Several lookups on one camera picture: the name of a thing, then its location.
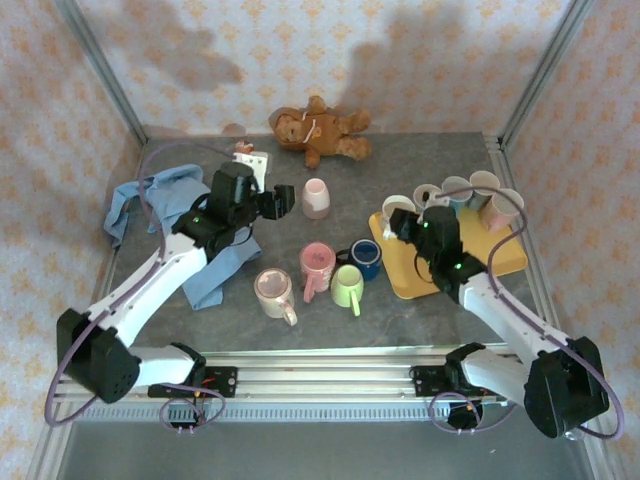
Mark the pink white tumbler cup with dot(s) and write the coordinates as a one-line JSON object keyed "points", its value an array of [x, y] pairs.
{"points": [[316, 197]]}

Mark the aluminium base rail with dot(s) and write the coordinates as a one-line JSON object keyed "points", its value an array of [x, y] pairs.
{"points": [[325, 377]]}

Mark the light blue ceramic mug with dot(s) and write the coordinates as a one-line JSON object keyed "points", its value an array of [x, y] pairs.
{"points": [[419, 192]]}

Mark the brown teddy bear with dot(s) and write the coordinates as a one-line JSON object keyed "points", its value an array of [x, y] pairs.
{"points": [[325, 132]]}

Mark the grey ceramic mug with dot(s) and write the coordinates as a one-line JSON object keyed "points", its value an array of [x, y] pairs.
{"points": [[484, 179]]}

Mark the salmon pink ceramic mug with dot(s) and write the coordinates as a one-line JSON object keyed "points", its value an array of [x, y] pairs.
{"points": [[317, 257]]}

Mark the blue cloth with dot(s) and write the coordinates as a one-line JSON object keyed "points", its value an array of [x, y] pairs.
{"points": [[205, 287]]}

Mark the aluminium side rail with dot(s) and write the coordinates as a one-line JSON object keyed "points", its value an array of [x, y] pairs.
{"points": [[497, 145], [47, 445]]}

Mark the cream white ceramic mug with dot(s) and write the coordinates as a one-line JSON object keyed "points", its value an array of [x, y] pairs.
{"points": [[397, 205]]}

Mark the aluminium frame post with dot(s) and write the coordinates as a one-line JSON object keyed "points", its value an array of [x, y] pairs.
{"points": [[100, 70], [542, 75]]}

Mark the pale pink cream-lined mug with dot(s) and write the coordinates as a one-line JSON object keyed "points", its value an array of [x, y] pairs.
{"points": [[507, 200]]}

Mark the pink floral ceramic mug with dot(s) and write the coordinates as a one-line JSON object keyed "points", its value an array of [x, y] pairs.
{"points": [[272, 287]]}

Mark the clear plastic water bottle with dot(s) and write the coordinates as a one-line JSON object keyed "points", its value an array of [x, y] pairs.
{"points": [[575, 436]]}

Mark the teal blue ceramic mug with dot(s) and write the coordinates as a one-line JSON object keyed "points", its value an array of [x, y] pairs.
{"points": [[455, 185]]}

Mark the navy blue ceramic mug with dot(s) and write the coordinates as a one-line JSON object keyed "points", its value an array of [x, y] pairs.
{"points": [[367, 252]]}

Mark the light green ceramic mug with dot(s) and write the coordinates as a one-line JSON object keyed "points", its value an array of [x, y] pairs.
{"points": [[346, 285]]}

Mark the yellow plastic tray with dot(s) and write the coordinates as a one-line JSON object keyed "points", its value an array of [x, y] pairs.
{"points": [[400, 270]]}

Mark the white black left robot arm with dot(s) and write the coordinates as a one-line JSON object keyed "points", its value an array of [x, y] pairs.
{"points": [[150, 285]]}

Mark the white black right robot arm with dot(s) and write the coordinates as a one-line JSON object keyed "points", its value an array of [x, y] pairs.
{"points": [[500, 310]]}

